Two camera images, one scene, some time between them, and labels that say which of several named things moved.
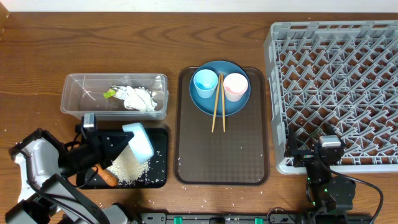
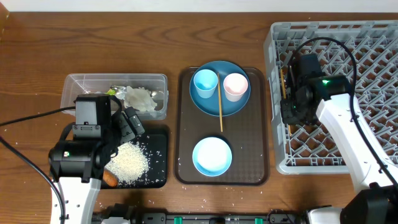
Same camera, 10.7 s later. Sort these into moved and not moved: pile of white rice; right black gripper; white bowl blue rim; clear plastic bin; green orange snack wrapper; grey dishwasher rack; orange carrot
Moved: right black gripper; white bowl blue rim
Not moved: green orange snack wrapper; orange carrot; pile of white rice; clear plastic bin; grey dishwasher rack
